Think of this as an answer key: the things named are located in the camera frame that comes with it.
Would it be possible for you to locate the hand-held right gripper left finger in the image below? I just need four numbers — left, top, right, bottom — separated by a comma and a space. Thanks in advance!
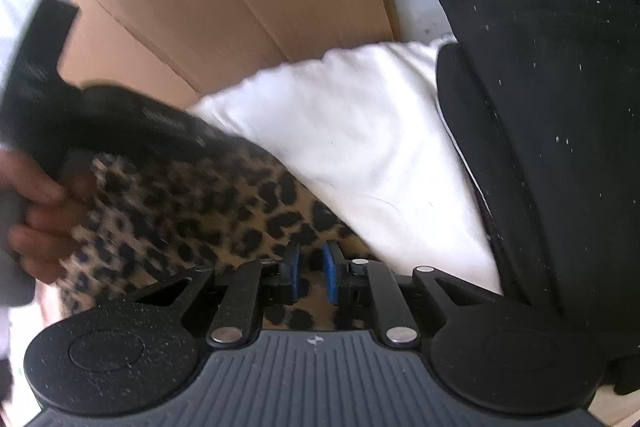
131, 241, 304, 348

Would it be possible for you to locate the black folded clothes stack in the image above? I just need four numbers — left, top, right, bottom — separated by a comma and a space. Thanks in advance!
436, 0, 640, 395

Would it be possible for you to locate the leopard print skirt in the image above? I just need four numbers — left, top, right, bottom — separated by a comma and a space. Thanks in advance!
57, 142, 381, 333

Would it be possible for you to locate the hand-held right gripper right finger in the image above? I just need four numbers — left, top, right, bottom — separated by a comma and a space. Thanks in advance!
320, 241, 497, 349

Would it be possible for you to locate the white printed blanket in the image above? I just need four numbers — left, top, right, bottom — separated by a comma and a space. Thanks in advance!
187, 34, 503, 295

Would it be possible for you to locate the person's left hand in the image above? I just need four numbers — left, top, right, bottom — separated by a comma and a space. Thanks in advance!
0, 149, 98, 286

